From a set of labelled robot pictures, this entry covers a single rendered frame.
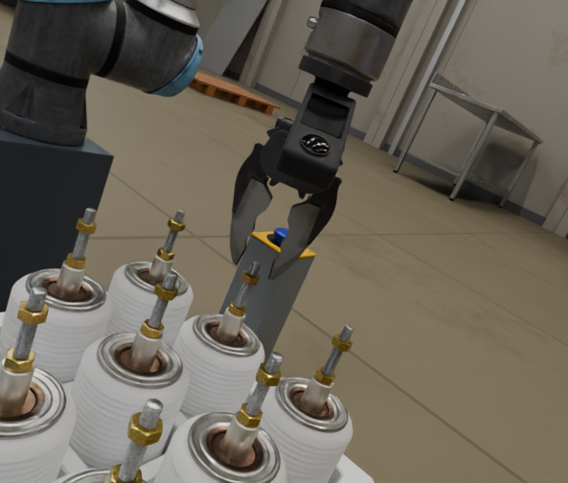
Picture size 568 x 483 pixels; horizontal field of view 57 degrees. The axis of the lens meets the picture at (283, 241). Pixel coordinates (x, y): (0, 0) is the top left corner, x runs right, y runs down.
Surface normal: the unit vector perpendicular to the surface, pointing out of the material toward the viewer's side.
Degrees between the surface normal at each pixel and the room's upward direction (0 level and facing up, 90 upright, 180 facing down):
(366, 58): 91
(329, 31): 90
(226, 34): 74
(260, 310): 90
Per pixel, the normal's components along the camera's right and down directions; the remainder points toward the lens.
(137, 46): 0.56, 0.35
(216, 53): -0.45, -0.23
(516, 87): -0.58, 0.02
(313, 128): 0.29, -0.64
